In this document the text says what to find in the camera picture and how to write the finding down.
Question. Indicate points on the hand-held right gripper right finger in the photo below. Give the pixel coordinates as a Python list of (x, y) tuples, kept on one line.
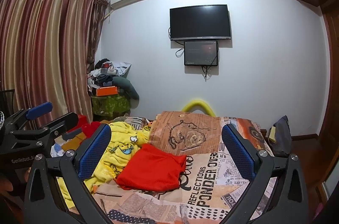
[(238, 152)]

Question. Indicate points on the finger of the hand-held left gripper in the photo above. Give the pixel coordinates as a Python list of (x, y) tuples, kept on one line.
[(63, 120), (39, 110)]

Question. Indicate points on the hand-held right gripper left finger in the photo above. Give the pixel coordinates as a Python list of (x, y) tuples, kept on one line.
[(95, 152)]

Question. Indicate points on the red zip jacket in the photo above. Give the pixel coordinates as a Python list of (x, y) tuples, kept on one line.
[(153, 168)]

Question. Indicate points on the pile of clothes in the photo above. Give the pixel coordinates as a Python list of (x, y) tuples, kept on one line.
[(103, 75)]

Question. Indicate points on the person's left hand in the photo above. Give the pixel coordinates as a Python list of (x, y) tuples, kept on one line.
[(5, 184)]

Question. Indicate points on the cardboard box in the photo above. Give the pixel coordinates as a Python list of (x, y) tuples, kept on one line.
[(71, 143)]

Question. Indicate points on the yellow cartoon print garment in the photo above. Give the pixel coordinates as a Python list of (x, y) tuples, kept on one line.
[(119, 149)]

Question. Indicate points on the red fuzzy cloth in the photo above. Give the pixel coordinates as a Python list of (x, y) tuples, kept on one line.
[(90, 128)]

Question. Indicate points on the grey backpack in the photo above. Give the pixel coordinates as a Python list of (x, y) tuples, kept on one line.
[(282, 136)]

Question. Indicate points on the green patterned cloth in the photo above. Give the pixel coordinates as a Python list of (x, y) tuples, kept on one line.
[(108, 104)]

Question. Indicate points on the grey striped cloth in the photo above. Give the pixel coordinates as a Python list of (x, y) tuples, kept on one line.
[(135, 122)]

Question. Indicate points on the orange box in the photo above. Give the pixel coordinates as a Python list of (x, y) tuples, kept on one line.
[(106, 91)]

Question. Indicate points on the striped brown curtain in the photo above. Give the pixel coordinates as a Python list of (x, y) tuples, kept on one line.
[(53, 54)]

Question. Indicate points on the printed blanket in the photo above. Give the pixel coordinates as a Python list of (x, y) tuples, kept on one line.
[(185, 200)]

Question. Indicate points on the grey cushion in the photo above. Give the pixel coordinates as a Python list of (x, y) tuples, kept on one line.
[(129, 89)]

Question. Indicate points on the small black monitor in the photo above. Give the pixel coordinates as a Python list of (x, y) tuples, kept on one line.
[(200, 53)]

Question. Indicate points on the wooden door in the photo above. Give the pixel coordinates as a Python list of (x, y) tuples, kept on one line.
[(332, 54)]

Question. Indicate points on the black wall television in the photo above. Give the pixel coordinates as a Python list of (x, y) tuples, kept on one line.
[(200, 22)]

